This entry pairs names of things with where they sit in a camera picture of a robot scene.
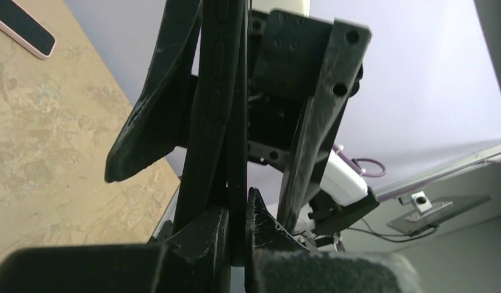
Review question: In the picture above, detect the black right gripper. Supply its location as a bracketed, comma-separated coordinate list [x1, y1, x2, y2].
[248, 9, 372, 233]

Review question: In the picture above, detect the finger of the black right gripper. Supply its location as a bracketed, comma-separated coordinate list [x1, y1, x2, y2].
[104, 1, 201, 183]

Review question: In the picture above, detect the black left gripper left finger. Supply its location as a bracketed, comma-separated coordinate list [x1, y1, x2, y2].
[0, 207, 230, 292]

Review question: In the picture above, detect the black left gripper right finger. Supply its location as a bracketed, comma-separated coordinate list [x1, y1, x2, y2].
[245, 187, 422, 292]

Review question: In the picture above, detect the black phone case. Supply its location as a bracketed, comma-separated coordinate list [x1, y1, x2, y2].
[172, 1, 247, 234]

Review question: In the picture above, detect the black phone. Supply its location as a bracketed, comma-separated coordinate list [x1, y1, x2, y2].
[227, 1, 248, 267]

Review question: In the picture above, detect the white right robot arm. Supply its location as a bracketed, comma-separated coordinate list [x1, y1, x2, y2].
[104, 1, 378, 243]

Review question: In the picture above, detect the phone in pink case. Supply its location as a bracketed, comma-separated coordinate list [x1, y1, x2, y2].
[0, 0, 56, 60]

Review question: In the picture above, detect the aluminium frame rail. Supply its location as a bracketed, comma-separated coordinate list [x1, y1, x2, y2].
[375, 144, 501, 203]

